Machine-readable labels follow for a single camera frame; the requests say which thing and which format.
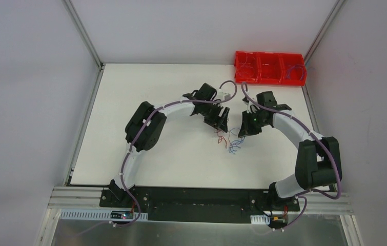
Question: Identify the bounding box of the pink thin cable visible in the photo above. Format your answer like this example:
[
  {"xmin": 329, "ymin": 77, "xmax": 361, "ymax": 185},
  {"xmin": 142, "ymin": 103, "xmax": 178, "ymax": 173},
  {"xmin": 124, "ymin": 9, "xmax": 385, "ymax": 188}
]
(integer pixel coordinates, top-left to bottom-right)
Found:
[{"xmin": 237, "ymin": 52, "xmax": 260, "ymax": 82}]

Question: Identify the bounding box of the lavender thin cable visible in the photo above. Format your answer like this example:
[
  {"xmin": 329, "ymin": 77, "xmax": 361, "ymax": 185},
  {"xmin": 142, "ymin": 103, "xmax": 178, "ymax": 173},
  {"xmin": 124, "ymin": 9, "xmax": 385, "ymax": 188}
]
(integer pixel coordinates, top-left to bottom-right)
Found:
[{"xmin": 284, "ymin": 61, "xmax": 314, "ymax": 82}]

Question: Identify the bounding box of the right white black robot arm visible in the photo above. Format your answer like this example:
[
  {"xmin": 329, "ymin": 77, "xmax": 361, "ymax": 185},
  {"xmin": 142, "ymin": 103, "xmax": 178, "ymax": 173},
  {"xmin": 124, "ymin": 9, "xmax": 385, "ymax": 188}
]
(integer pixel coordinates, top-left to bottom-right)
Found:
[{"xmin": 238, "ymin": 91, "xmax": 342, "ymax": 210}]

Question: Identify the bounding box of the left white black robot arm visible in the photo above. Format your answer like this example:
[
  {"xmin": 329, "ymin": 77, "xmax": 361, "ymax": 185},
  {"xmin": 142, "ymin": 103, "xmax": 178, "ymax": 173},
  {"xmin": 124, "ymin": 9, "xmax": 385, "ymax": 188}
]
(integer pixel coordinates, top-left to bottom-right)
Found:
[{"xmin": 108, "ymin": 83, "xmax": 236, "ymax": 207}]

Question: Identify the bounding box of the red three-compartment plastic bin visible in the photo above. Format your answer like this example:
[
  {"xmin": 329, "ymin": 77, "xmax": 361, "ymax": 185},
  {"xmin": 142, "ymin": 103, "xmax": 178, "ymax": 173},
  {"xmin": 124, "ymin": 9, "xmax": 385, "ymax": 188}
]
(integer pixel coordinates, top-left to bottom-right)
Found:
[{"xmin": 234, "ymin": 51, "xmax": 307, "ymax": 87}]

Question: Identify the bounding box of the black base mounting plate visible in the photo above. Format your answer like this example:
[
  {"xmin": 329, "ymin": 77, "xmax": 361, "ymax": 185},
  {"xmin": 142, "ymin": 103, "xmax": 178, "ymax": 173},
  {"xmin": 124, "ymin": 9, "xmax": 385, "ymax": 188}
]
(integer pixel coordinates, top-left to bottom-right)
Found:
[{"xmin": 99, "ymin": 184, "xmax": 300, "ymax": 223}]

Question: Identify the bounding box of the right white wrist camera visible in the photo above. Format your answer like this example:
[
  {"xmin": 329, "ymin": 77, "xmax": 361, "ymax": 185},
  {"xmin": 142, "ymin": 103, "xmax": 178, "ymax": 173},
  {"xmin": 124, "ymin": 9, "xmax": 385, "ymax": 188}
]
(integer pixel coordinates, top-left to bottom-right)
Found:
[{"xmin": 242, "ymin": 97, "xmax": 259, "ymax": 114}]

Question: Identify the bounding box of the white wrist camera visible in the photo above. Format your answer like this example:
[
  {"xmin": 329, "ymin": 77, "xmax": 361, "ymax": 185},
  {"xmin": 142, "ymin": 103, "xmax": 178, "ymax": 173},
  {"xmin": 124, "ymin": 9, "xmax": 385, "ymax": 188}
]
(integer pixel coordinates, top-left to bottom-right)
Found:
[
  {"xmin": 242, "ymin": 97, "xmax": 259, "ymax": 114},
  {"xmin": 214, "ymin": 91, "xmax": 232, "ymax": 103}
]

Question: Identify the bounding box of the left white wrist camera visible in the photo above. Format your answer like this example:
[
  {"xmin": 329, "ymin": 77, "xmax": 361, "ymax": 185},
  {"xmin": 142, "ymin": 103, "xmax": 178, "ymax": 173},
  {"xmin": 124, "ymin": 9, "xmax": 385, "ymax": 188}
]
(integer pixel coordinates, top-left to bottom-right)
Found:
[{"xmin": 214, "ymin": 91, "xmax": 232, "ymax": 103}]

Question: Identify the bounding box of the aluminium front rail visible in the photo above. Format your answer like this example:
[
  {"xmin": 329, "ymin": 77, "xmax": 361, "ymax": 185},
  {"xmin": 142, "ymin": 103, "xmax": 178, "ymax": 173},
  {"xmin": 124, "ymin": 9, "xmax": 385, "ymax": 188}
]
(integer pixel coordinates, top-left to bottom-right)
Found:
[{"xmin": 47, "ymin": 187, "xmax": 355, "ymax": 215}]

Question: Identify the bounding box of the right aluminium frame post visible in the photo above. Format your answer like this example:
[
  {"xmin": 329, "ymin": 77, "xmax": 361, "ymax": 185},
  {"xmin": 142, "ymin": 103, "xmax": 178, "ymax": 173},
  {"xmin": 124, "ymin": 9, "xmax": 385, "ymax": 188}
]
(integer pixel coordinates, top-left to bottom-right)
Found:
[{"xmin": 304, "ymin": 0, "xmax": 347, "ymax": 64}]

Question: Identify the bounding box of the aluminium frame post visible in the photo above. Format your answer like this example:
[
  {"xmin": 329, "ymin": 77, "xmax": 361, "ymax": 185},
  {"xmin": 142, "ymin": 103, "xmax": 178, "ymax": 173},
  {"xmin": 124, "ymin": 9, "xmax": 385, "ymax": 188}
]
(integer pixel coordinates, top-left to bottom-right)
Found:
[
  {"xmin": 62, "ymin": 0, "xmax": 104, "ymax": 70},
  {"xmin": 304, "ymin": 0, "xmax": 347, "ymax": 64}
]

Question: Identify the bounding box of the left aluminium frame post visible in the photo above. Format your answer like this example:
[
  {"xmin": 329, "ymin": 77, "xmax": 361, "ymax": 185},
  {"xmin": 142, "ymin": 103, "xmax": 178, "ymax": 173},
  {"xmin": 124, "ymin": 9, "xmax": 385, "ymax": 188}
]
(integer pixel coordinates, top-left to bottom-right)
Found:
[{"xmin": 62, "ymin": 0, "xmax": 104, "ymax": 70}]

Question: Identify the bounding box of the white slotted cable duct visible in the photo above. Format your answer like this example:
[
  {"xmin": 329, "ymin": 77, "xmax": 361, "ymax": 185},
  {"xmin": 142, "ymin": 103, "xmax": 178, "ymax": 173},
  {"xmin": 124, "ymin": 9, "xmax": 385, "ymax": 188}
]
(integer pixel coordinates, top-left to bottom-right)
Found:
[{"xmin": 59, "ymin": 209, "xmax": 148, "ymax": 222}]

